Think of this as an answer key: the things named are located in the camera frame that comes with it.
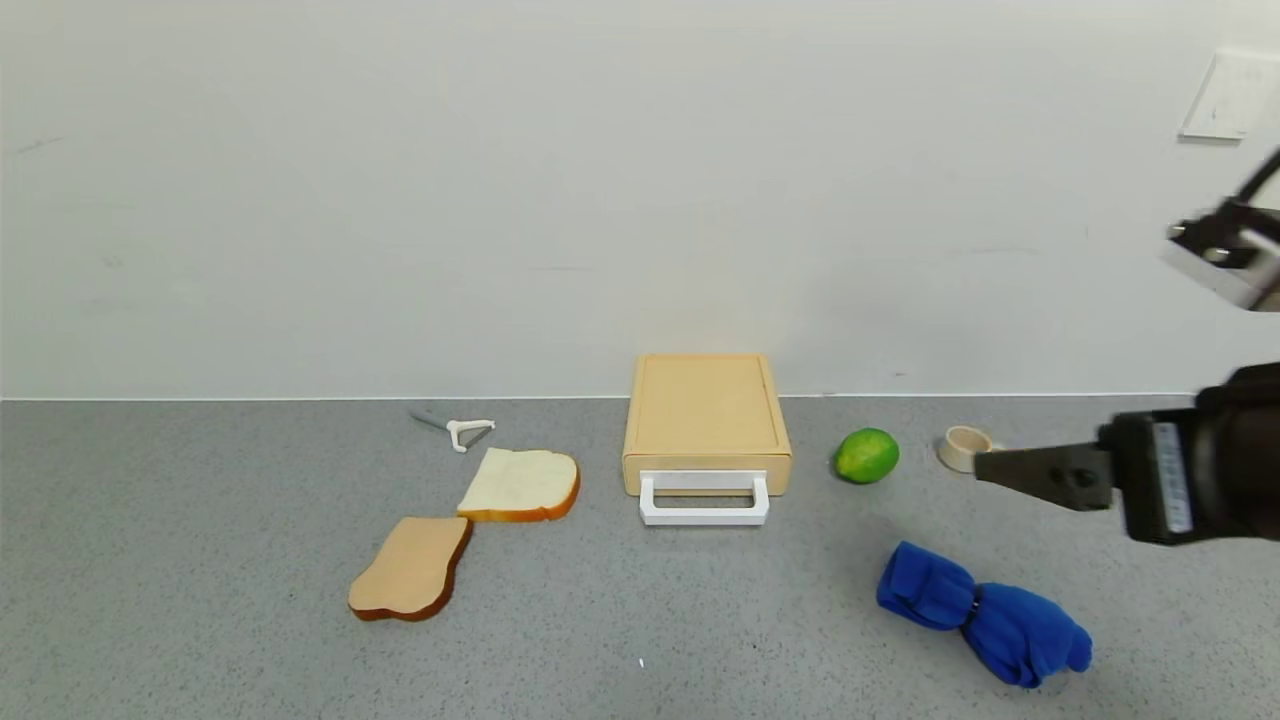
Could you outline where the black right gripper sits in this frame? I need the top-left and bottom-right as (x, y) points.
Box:
(973, 362), (1280, 546)

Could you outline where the beige cup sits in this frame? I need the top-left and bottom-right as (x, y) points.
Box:
(937, 425), (998, 475)

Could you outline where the blue rolled cloth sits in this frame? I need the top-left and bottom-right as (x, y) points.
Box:
(877, 541), (1094, 690)

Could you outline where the green lime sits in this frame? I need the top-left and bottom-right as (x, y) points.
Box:
(835, 428), (901, 486)

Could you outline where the white bread slice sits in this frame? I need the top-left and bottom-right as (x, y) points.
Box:
(457, 446), (582, 525)

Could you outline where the grey and white peeler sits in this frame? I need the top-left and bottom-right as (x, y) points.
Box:
(409, 409), (497, 454)

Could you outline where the brown toast slice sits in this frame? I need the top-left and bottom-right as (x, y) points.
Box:
(347, 516), (474, 623)

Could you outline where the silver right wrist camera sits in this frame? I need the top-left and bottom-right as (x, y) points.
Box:
(1163, 198), (1280, 314)

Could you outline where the black camera cable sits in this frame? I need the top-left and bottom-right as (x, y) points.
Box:
(1235, 148), (1280, 211)

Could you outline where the white wall socket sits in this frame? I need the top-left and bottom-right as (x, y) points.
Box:
(1179, 46), (1280, 142)

